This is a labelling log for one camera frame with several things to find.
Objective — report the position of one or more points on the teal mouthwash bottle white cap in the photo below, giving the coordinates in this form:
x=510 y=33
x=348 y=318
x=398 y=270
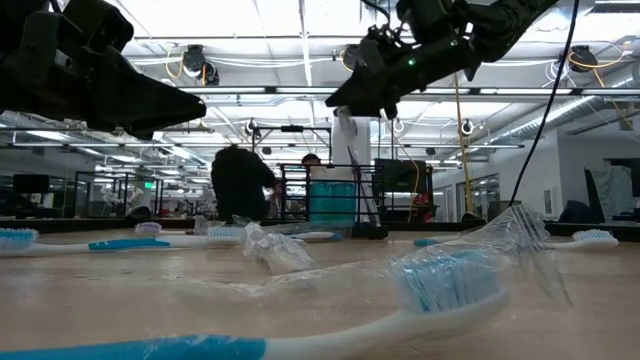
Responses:
x=320 y=202

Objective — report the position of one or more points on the black metal table frame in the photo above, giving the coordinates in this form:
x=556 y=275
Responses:
x=75 y=223

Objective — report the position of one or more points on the person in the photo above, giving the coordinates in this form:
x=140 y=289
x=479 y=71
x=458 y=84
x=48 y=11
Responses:
x=311 y=159
x=240 y=185

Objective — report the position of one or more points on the teal toothpaste tube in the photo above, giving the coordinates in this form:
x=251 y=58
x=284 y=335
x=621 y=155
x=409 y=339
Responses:
x=345 y=202

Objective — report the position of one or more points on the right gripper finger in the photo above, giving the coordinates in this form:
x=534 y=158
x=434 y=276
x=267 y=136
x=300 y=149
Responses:
x=367 y=97

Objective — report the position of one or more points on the dark wall monitor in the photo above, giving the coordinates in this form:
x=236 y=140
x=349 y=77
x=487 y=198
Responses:
x=31 y=183

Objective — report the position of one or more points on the black frame with camera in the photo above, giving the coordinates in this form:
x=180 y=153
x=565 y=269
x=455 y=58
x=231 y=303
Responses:
x=292 y=128

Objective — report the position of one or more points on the black office chair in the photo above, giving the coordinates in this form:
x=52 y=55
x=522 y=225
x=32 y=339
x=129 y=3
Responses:
x=592 y=195

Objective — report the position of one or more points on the black workstation frame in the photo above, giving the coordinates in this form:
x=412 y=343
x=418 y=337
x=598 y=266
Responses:
x=118 y=173

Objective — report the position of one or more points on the crumpled clear plastic wrapper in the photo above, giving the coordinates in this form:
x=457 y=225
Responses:
x=277 y=250

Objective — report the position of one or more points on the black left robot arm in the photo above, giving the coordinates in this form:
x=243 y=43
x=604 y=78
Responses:
x=10 y=30

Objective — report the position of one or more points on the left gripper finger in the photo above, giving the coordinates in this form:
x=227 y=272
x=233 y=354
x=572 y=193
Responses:
x=145 y=105

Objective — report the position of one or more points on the blue toothbrush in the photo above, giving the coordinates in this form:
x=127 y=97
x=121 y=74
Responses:
x=225 y=232
x=595 y=240
x=350 y=342
x=125 y=244

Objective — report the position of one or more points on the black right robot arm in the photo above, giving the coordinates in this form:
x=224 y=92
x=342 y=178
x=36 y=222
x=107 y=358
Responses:
x=505 y=20

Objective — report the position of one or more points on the silver ventilation duct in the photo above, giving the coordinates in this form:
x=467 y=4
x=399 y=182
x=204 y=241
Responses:
x=550 y=116

